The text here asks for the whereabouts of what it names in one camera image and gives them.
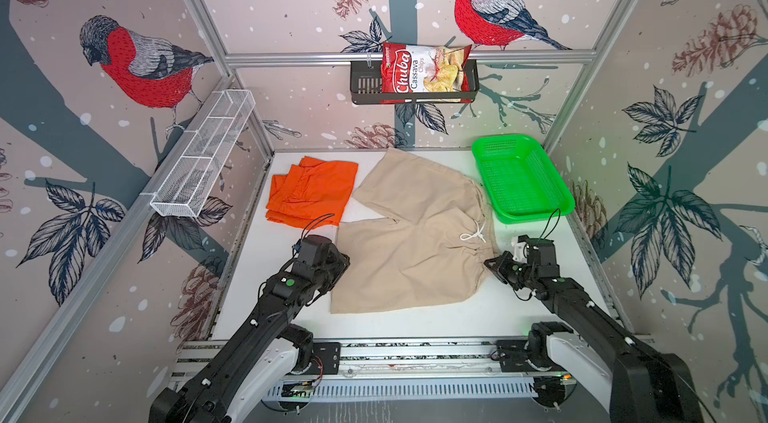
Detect orange shorts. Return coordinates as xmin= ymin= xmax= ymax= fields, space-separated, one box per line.
xmin=266 ymin=156 xmax=358 ymax=228

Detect beige shorts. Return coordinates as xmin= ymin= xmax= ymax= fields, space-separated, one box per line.
xmin=330 ymin=149 xmax=498 ymax=314

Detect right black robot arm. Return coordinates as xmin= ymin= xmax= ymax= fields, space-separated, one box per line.
xmin=484 ymin=235 xmax=708 ymax=422

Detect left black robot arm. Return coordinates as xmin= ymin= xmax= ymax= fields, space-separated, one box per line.
xmin=149 ymin=234 xmax=350 ymax=422

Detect green plastic basket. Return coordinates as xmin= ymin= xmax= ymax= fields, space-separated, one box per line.
xmin=471 ymin=134 xmax=575 ymax=225

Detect red cassava chips bag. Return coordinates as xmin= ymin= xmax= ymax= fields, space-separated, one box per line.
xmin=380 ymin=43 xmax=471 ymax=94

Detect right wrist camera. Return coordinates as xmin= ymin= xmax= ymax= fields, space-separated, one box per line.
xmin=512 ymin=241 xmax=529 ymax=264

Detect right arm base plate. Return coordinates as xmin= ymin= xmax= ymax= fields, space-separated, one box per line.
xmin=490 ymin=339 xmax=567 ymax=374

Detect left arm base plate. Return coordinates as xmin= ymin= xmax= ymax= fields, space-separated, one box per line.
xmin=290 ymin=342 xmax=341 ymax=378

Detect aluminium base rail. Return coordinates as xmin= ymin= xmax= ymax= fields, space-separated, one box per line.
xmin=170 ymin=335 xmax=667 ymax=379

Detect black wall basket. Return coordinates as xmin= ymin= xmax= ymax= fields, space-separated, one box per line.
xmin=350 ymin=60 xmax=480 ymax=105

